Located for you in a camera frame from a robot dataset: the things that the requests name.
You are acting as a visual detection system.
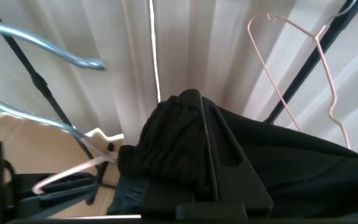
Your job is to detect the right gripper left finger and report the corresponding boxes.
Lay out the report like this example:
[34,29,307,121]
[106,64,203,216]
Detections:
[140,179,199,219]

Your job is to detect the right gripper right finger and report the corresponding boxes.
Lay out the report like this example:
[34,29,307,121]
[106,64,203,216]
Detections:
[200,95,273,218]

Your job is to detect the black shorts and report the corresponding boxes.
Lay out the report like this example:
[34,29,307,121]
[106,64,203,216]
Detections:
[106,88,358,219]

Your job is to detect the pink clothes hanger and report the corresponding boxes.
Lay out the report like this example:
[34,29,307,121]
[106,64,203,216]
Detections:
[246,0,358,150]
[0,21,119,195]

